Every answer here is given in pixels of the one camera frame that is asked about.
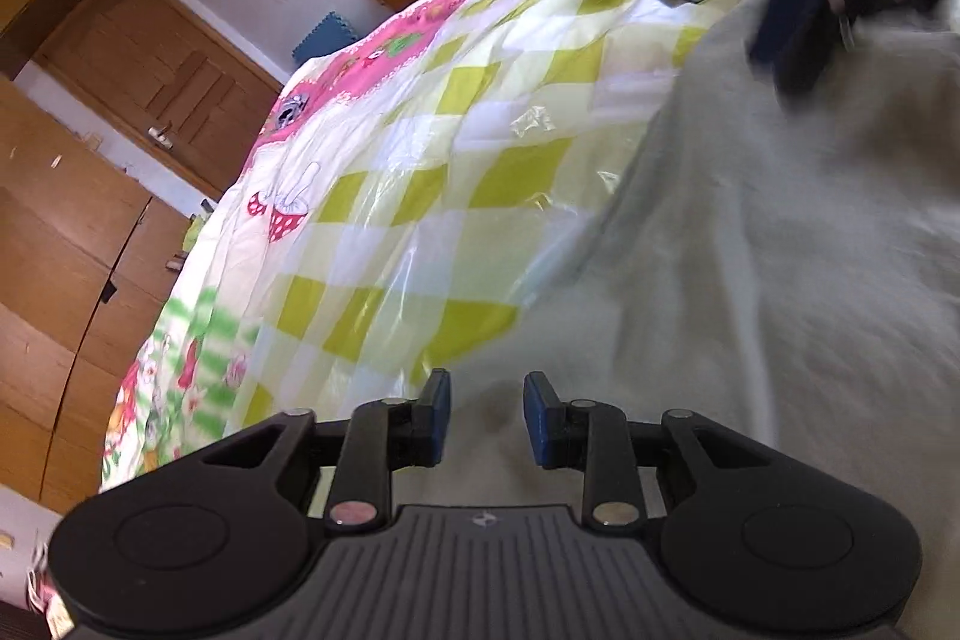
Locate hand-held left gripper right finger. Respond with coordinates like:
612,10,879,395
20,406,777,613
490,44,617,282
523,371,777,528

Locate brown wooden wardrobe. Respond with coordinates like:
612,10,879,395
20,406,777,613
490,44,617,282
0,0,188,513

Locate grey pants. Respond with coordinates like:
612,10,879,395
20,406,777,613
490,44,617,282
442,0,960,640

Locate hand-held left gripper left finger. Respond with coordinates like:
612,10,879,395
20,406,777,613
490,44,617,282
202,370,451,528

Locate brown wooden door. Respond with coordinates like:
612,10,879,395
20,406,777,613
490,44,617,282
34,0,282,202

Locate blue foam mat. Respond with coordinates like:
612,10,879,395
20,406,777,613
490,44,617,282
292,12,365,67

